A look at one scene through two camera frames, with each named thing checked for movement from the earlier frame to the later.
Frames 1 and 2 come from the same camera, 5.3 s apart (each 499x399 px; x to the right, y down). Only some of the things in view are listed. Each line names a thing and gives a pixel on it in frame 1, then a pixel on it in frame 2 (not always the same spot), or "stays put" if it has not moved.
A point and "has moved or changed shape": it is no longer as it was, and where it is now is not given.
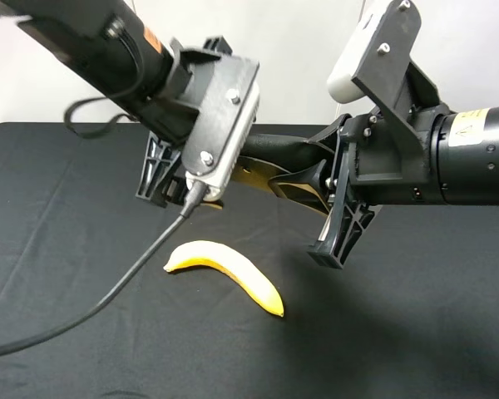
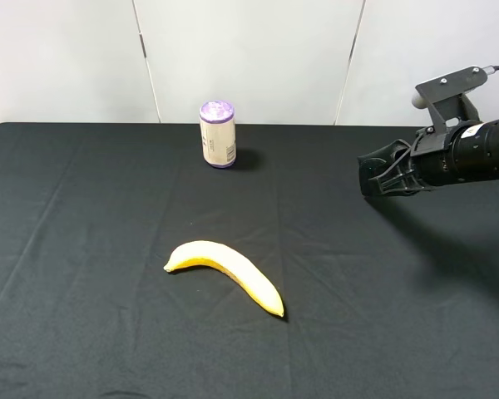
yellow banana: [250, 280] stays put
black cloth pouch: [287, 166] has moved or changed shape
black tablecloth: [424, 307] stays put
